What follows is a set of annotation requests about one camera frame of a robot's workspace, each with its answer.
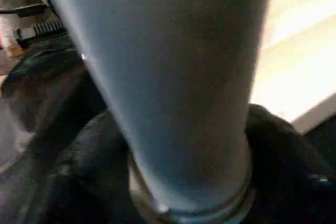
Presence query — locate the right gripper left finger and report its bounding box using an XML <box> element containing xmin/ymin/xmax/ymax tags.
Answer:
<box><xmin>45</xmin><ymin>108</ymin><xmax>138</xmax><ymax>224</ymax></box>

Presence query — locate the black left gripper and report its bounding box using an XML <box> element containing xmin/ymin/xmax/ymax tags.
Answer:
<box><xmin>0</xmin><ymin>3</ymin><xmax>71</xmax><ymax>51</ymax></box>

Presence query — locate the white plastic table leg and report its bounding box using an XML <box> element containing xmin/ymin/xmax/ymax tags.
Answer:
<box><xmin>31</xmin><ymin>0</ymin><xmax>275</xmax><ymax>224</ymax></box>

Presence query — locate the black plastic mat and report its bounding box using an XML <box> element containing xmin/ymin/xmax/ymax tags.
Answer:
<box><xmin>0</xmin><ymin>35</ymin><xmax>336</xmax><ymax>224</ymax></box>

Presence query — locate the white plastic table top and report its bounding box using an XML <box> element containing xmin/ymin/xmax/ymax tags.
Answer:
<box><xmin>251</xmin><ymin>0</ymin><xmax>336</xmax><ymax>134</ymax></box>

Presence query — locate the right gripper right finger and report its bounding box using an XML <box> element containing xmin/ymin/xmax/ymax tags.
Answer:
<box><xmin>243</xmin><ymin>103</ymin><xmax>336</xmax><ymax>224</ymax></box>

